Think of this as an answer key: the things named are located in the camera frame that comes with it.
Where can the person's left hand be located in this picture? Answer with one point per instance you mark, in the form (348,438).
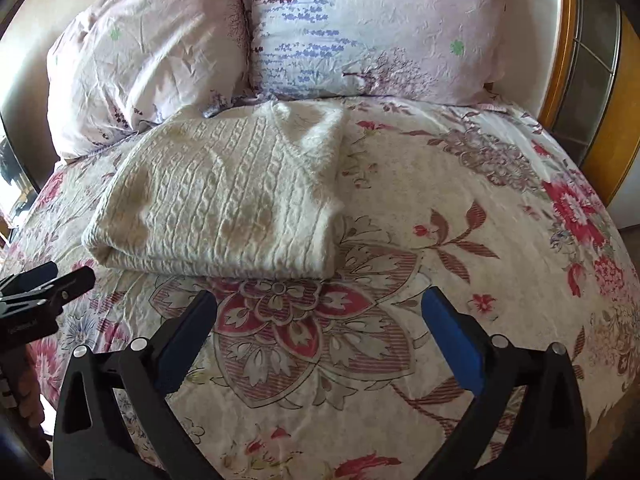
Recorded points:
(32,410)

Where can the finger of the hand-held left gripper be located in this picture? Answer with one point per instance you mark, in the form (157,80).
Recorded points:
(70,282)
(30,277)

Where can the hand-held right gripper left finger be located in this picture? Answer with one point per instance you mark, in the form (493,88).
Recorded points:
(187,340)

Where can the pink floral pillow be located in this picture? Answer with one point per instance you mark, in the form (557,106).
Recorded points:
(150,50)

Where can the pink pillow blue flower print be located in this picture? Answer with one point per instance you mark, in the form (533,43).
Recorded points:
(375,25)

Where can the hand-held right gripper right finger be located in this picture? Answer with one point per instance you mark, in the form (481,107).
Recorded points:
(452,340)

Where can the floral bedspread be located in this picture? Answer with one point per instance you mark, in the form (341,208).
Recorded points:
(450,200)

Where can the wooden bed headboard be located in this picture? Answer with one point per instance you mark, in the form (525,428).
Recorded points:
(600,85)

